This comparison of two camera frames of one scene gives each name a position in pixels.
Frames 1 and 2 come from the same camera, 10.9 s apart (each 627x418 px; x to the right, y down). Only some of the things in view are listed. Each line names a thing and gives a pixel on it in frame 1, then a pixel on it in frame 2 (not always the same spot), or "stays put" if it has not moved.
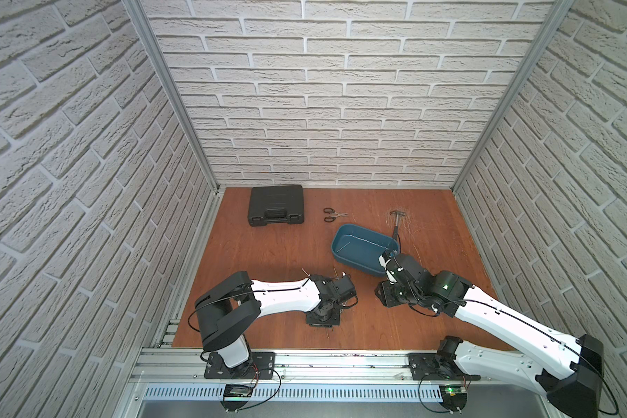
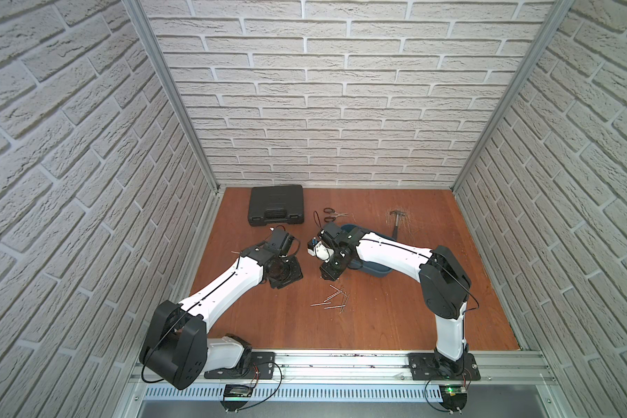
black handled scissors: [331, 211] stays put
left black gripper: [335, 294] → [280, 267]
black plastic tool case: [283, 203] stays put
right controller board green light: [454, 395] stays put
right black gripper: [383, 294] → [330, 273]
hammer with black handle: [396, 229] stays put
